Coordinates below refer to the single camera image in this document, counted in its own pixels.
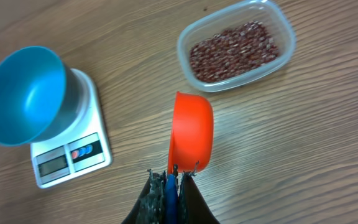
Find white digital kitchen scale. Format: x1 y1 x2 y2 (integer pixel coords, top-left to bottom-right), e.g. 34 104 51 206
30 68 112 189

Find teal blue plastic bowl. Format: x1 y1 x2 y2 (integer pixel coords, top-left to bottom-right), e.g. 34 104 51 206
0 46 81 146

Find red adzuki beans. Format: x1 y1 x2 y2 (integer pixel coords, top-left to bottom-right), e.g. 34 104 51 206
189 21 280 83

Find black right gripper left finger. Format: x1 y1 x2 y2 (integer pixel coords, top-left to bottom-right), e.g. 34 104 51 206
122 169 167 224

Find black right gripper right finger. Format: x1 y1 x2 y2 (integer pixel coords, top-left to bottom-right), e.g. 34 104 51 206
177 161 219 224

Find orange scoop with blue handle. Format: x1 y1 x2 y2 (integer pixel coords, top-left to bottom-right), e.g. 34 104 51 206
165 92 214 223

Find clear plastic food container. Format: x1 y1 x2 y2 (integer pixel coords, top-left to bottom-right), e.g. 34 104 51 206
177 1 296 92

